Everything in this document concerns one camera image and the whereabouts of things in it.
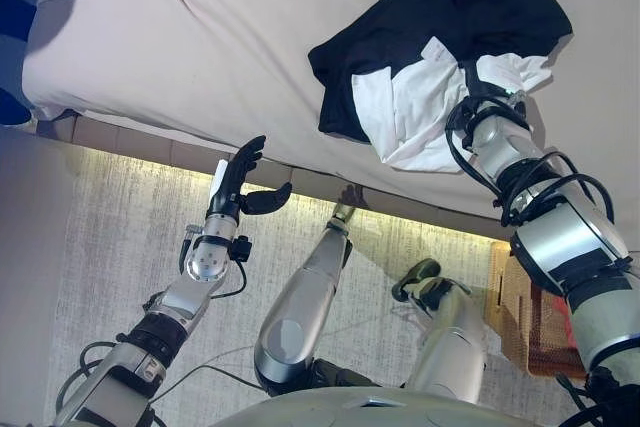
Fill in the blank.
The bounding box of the white garment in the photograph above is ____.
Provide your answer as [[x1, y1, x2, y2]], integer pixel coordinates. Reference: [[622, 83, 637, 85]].
[[350, 38, 554, 174]]

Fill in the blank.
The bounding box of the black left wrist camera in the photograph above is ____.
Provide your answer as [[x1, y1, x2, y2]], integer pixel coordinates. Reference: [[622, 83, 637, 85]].
[[229, 234, 252, 264]]

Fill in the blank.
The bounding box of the black garment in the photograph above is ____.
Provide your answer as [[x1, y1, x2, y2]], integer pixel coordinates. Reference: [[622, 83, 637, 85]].
[[306, 0, 574, 146]]

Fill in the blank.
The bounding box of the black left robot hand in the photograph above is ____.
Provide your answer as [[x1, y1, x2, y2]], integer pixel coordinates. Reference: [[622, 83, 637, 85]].
[[205, 134, 294, 221]]

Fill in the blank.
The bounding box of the silver right robot leg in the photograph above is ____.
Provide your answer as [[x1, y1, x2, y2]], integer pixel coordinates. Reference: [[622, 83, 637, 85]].
[[390, 257, 489, 406]]

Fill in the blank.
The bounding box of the grey textured rug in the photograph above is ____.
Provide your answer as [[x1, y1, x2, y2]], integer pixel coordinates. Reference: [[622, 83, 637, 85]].
[[44, 145, 601, 427]]

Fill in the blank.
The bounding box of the silver left robot leg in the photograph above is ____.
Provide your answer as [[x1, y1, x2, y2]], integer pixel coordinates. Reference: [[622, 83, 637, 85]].
[[252, 201, 359, 396]]

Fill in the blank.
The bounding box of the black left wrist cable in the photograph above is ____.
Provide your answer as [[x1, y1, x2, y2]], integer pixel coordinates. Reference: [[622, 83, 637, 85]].
[[209, 259, 249, 301]]

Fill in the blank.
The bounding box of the brown wicker basket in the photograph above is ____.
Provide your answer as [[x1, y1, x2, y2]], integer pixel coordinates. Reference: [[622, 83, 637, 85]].
[[486, 240, 587, 381]]

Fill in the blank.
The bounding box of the silver robot leg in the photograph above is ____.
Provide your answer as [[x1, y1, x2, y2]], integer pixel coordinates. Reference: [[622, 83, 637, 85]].
[[252, 201, 359, 396], [390, 257, 489, 406]]

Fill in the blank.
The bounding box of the person in blue clothes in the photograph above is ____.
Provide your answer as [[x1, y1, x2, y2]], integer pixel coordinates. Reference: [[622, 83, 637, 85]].
[[0, 0, 57, 129]]

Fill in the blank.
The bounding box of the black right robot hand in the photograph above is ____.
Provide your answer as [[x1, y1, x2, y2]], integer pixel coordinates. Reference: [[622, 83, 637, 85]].
[[461, 55, 527, 105]]

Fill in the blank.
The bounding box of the beige upholstered bed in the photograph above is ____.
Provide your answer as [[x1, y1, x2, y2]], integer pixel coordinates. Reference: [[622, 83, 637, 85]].
[[21, 0, 640, 244]]

